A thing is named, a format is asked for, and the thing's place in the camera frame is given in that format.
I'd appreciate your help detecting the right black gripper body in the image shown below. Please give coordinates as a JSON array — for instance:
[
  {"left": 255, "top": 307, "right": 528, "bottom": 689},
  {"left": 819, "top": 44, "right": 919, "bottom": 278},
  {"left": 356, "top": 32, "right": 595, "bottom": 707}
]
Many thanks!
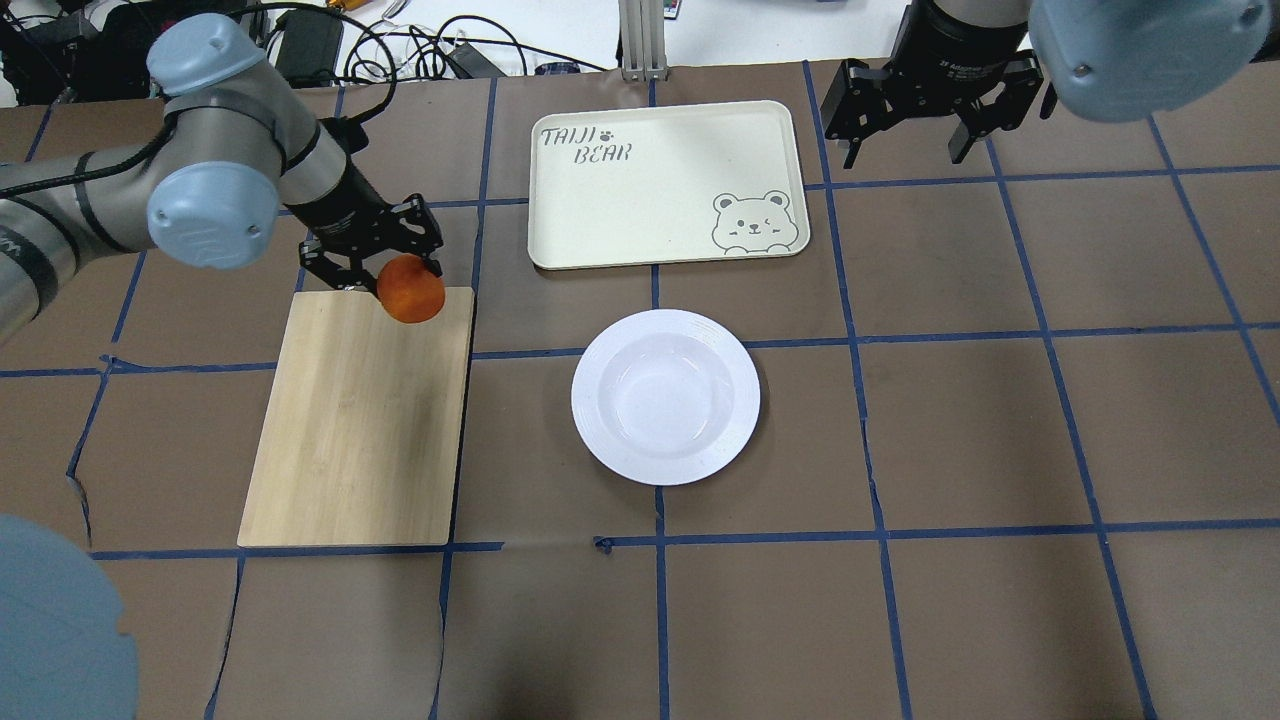
[{"left": 820, "top": 50, "right": 1044, "bottom": 141}]

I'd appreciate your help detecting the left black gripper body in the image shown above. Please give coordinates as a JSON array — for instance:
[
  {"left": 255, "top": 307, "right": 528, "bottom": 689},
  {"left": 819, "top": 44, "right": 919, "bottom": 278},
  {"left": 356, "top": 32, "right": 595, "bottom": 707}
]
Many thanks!
[{"left": 300, "top": 193, "right": 444, "bottom": 275}]

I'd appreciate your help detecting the orange fruit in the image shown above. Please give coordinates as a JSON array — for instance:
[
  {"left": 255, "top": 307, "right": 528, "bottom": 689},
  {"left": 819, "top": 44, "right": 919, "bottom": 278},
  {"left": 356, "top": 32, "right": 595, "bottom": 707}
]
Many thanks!
[{"left": 376, "top": 254, "right": 447, "bottom": 324}]

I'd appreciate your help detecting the white round plate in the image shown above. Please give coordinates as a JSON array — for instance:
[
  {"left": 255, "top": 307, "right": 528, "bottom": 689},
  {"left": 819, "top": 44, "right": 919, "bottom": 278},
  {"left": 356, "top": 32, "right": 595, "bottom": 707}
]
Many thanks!
[{"left": 570, "top": 309, "right": 762, "bottom": 487}]

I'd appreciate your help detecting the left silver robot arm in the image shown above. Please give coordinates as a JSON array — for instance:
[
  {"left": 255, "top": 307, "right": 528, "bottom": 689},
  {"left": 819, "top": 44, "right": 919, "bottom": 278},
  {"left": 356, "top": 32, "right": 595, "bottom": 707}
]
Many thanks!
[{"left": 1, "top": 13, "right": 444, "bottom": 340}]

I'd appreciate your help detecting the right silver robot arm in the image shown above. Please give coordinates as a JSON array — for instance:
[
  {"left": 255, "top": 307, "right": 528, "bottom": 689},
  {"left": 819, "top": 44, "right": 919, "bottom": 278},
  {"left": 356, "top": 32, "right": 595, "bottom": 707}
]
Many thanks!
[{"left": 820, "top": 1, "right": 1277, "bottom": 168}]

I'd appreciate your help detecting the cream bear tray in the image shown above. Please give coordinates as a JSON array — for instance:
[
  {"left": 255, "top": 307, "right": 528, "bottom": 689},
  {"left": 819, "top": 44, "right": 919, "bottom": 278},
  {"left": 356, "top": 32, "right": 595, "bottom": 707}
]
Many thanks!
[{"left": 527, "top": 100, "right": 812, "bottom": 270}]

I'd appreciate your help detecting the bamboo cutting board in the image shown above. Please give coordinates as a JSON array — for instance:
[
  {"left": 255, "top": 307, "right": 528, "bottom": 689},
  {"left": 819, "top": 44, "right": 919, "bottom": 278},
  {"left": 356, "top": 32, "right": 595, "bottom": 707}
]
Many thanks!
[{"left": 237, "top": 287, "right": 475, "bottom": 548}]

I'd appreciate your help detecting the black power adapter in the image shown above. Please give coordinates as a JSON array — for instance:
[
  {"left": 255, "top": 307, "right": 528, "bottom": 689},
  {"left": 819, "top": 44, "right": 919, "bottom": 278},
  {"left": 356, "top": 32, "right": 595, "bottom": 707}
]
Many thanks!
[{"left": 275, "top": 8, "right": 343, "bottom": 88}]

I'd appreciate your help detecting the aluminium frame post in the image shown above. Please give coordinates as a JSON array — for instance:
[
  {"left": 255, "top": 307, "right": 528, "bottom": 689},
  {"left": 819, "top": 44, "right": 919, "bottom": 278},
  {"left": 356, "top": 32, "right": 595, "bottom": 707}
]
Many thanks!
[{"left": 617, "top": 1, "right": 669, "bottom": 82}]

